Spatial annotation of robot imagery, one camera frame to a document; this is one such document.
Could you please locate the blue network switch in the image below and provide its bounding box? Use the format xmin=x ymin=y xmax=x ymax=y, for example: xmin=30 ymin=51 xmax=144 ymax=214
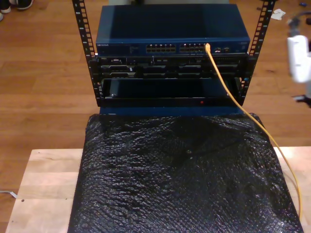
xmin=95 ymin=4 xmax=251 ymax=57

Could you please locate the white crumpled paper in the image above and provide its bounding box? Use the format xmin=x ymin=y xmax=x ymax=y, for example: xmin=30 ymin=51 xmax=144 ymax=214
xmin=270 ymin=9 xmax=287 ymax=21

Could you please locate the person's dark shoe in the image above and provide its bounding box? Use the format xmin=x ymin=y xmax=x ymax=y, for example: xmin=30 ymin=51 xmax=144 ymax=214
xmin=16 ymin=0 xmax=34 ymax=10

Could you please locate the grey flat strip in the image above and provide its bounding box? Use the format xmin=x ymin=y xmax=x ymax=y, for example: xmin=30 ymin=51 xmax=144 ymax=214
xmin=0 ymin=190 xmax=18 ymax=199

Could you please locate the black bubble wrap mat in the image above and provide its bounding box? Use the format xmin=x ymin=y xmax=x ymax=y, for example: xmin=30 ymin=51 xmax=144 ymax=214
xmin=67 ymin=113 xmax=304 ymax=233

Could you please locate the black rack server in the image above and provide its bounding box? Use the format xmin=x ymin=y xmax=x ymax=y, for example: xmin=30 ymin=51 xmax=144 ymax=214
xmin=96 ymin=55 xmax=249 ymax=80

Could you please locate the yellow network cable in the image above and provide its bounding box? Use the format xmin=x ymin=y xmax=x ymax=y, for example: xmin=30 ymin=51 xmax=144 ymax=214
xmin=205 ymin=43 xmax=304 ymax=221

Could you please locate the blue rack base plate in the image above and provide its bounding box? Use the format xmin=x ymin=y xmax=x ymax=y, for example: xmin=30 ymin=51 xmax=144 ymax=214
xmin=99 ymin=106 xmax=245 ymax=117

